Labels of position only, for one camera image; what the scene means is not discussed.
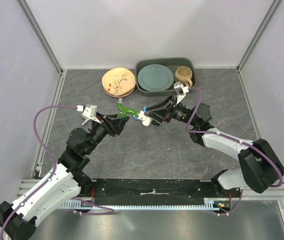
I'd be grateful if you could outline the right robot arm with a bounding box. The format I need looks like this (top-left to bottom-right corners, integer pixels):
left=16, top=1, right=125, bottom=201
left=141, top=95, right=284, bottom=197

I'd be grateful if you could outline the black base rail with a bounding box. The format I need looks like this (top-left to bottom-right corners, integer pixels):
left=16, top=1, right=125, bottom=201
left=79, top=178, right=240, bottom=207

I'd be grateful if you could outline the green water faucet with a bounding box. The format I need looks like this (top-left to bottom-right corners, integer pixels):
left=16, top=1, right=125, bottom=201
left=117, top=98, right=140, bottom=120

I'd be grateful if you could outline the grey-green dish tub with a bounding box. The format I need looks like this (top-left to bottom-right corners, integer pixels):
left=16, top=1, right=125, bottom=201
left=135, top=57, right=196, bottom=96

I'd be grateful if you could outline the white elbow fitting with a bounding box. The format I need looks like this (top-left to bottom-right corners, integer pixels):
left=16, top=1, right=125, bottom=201
left=138, top=110, right=153, bottom=127

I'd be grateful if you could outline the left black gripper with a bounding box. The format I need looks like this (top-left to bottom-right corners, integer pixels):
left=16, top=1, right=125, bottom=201
left=85, top=112, right=130, bottom=155

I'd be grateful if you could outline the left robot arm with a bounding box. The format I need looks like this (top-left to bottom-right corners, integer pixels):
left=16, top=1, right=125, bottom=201
left=0, top=114, right=130, bottom=240

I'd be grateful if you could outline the blue water faucet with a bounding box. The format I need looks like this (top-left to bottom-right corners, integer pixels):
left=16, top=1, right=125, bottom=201
left=134, top=106, right=147, bottom=121

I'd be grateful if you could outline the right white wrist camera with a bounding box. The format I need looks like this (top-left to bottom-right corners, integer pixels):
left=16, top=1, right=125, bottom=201
left=174, top=81, right=189, bottom=104

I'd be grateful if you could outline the bird pattern yellow plate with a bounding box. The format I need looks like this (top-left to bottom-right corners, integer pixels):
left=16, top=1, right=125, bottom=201
left=101, top=67, right=136, bottom=95

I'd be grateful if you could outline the slotted cable duct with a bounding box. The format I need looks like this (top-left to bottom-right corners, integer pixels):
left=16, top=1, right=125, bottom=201
left=58, top=199, right=230, bottom=211

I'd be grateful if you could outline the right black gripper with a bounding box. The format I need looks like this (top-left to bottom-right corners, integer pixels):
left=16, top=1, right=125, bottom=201
left=144, top=94, right=197, bottom=127

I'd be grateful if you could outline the teal plate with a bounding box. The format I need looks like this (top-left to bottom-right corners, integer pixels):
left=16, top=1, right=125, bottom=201
left=137, top=64, right=174, bottom=92

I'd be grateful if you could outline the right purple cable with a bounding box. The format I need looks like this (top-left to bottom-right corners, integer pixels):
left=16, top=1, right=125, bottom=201
left=185, top=87, right=284, bottom=216

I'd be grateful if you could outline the beige ceramic mug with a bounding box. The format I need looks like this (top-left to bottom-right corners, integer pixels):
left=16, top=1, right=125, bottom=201
left=174, top=66, right=193, bottom=87

